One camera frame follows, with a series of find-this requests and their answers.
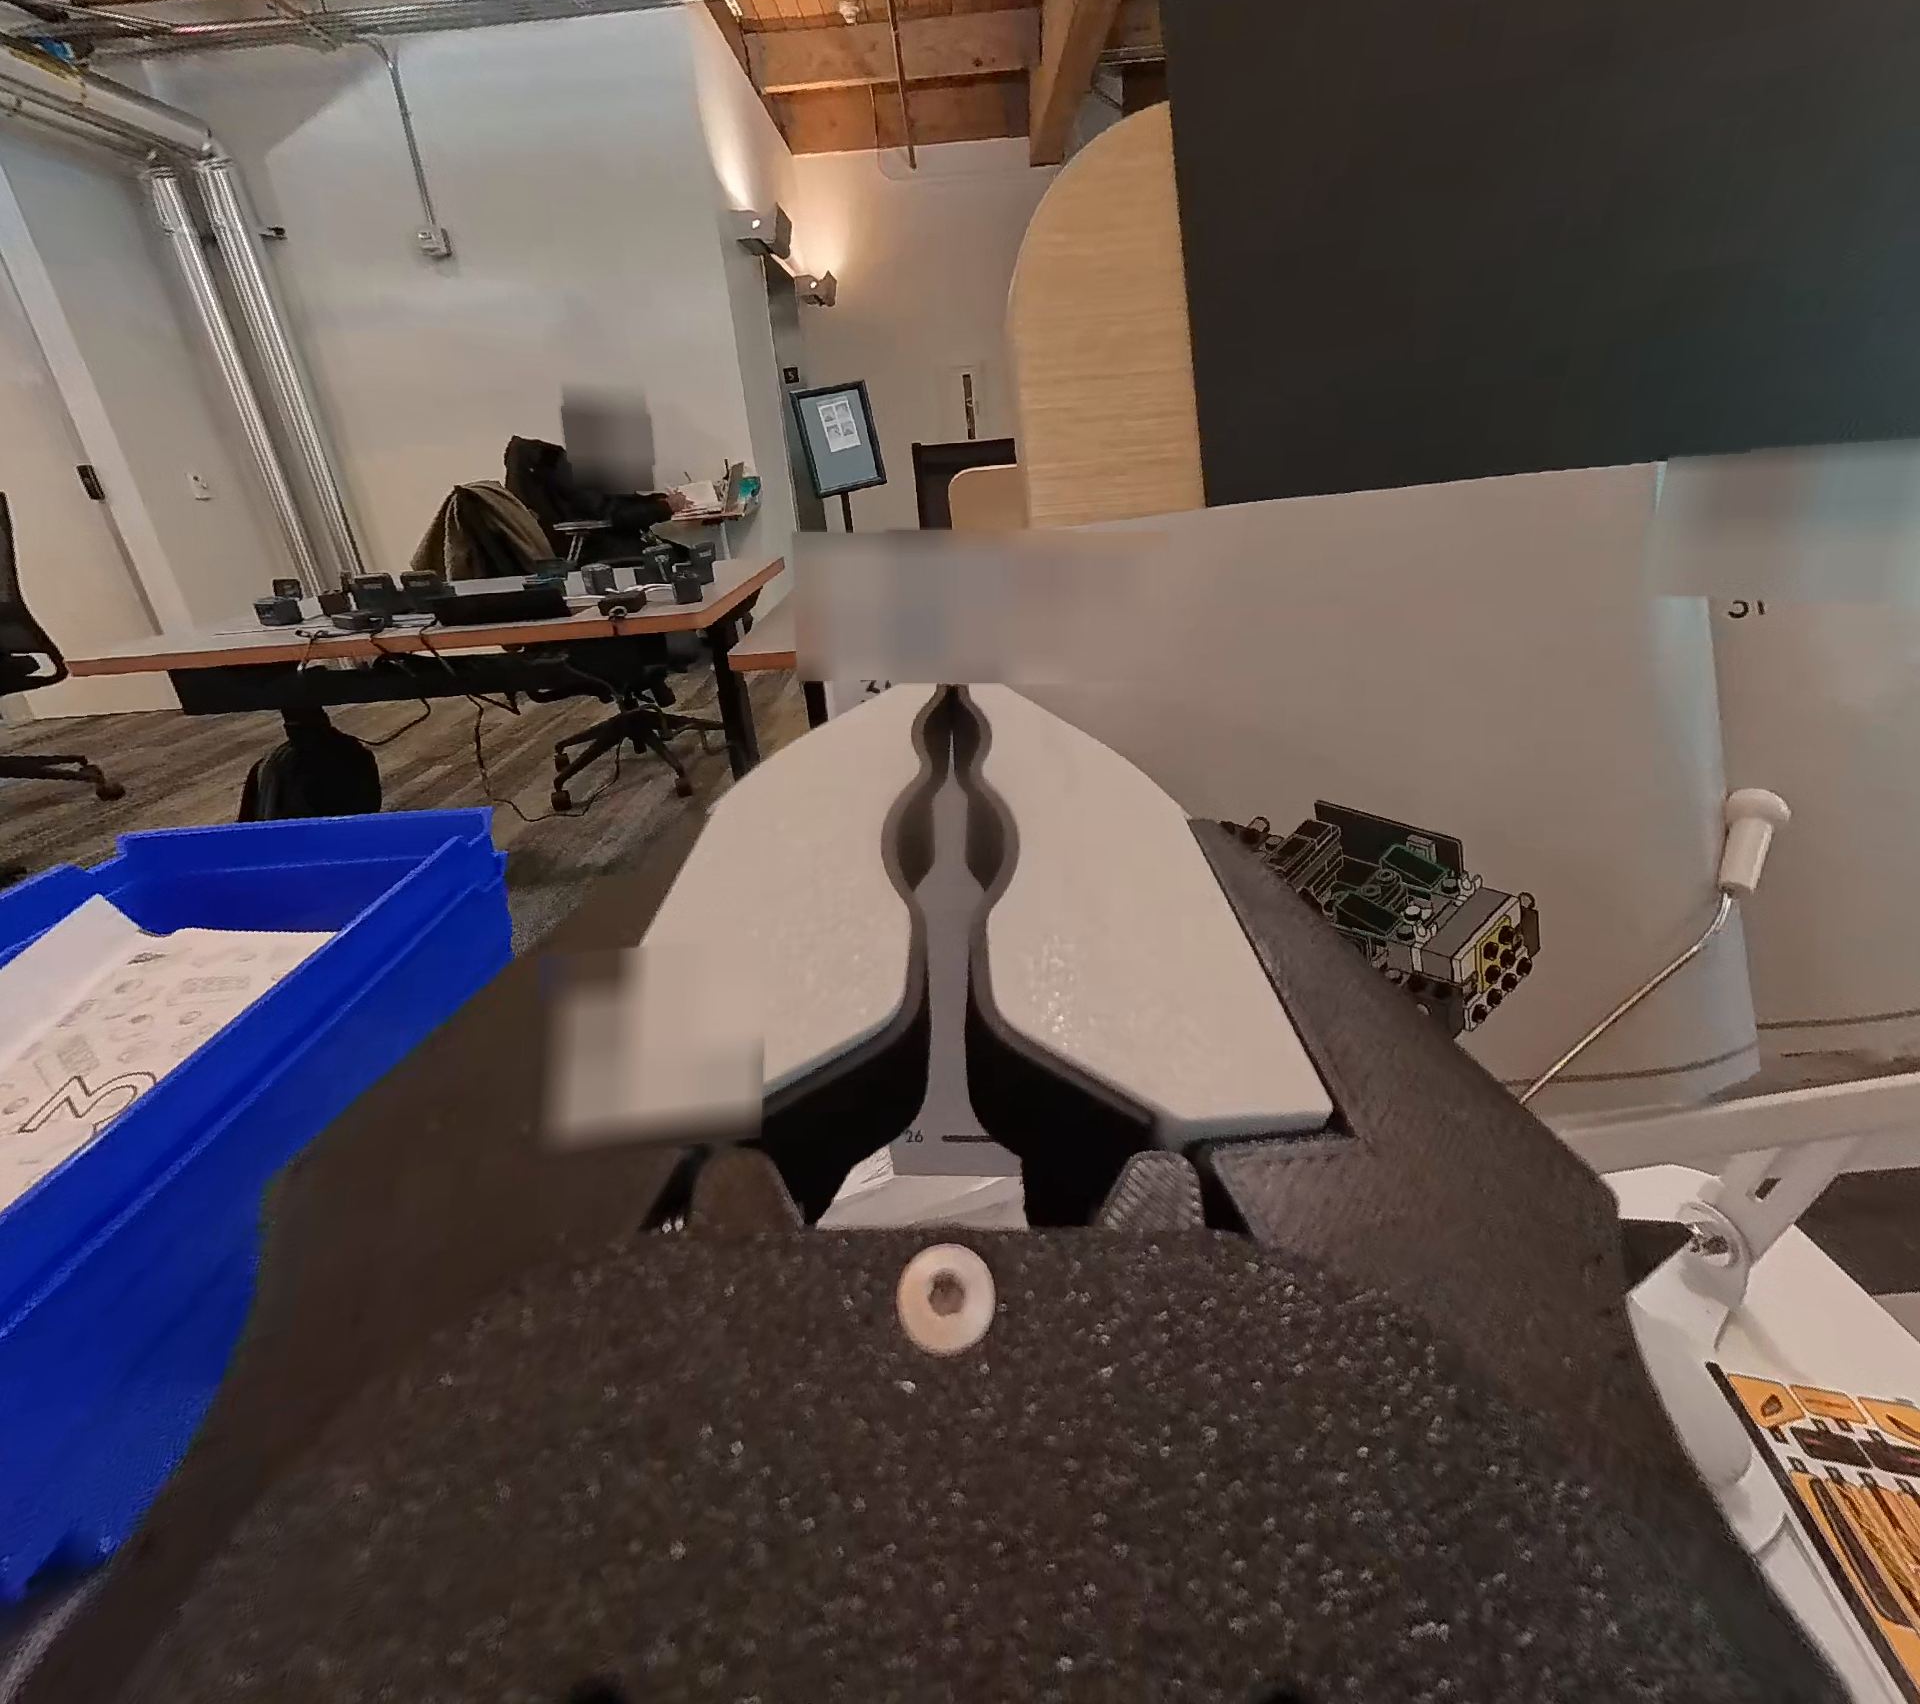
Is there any instruction booklet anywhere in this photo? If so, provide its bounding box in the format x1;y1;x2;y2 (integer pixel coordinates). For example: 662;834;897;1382
797;458;1920;1189

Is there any brown jacket on chair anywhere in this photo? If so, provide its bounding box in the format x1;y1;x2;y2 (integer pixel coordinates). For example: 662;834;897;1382
407;480;560;583

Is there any black backpack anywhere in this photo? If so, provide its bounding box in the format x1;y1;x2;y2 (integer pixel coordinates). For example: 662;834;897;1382
237;719;383;824

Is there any silver vertical pipe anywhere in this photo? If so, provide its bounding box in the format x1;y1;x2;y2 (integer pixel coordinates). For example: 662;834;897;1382
145;160;310;596
193;151;370;583

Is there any row of black devices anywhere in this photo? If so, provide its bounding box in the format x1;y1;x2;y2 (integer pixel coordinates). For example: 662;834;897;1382
252;541;714;633

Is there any white book stand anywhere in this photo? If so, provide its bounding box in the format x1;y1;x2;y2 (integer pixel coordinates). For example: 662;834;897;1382
1517;783;1920;1704

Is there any brown-edged background table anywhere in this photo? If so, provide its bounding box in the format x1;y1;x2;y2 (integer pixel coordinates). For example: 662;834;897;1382
67;555;786;783

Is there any white paper sheet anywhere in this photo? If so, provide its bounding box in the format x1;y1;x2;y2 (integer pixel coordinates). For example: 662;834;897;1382
0;893;347;1212

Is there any orange black sticker sheet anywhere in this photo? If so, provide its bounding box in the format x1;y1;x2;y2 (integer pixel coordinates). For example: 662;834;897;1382
1709;1366;1920;1661

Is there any large black panel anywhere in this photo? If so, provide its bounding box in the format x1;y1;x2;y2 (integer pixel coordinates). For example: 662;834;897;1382
1135;0;1920;510

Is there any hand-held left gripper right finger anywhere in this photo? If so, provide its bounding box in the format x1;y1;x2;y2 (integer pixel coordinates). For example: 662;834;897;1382
958;683;1337;1232

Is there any black office chair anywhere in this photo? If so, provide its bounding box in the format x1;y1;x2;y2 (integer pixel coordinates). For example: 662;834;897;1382
544;521;728;818
0;494;124;807

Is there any blue storage bin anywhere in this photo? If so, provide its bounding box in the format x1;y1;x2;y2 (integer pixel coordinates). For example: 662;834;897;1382
0;807;515;1604

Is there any light wooden rounded partition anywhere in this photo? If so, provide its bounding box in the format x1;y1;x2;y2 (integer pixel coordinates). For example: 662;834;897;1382
1005;102;1205;532

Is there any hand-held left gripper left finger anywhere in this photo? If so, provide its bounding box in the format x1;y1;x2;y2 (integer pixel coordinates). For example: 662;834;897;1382
645;688;954;1232

